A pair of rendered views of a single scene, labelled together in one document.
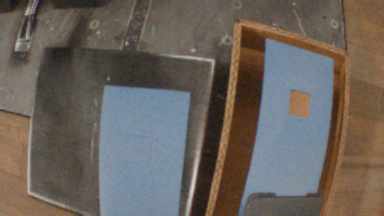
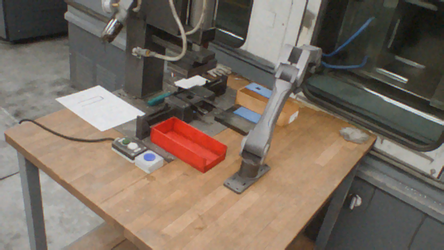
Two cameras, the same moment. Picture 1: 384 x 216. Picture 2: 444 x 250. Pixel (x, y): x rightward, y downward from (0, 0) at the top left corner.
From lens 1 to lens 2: 1.46 m
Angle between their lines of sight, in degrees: 54
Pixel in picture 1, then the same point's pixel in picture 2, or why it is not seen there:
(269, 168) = (266, 94)
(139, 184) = (254, 116)
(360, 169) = not seen: hidden behind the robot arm
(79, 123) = (237, 118)
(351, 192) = not seen: hidden behind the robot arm
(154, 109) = (242, 110)
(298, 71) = (252, 86)
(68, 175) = (246, 124)
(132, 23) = (221, 110)
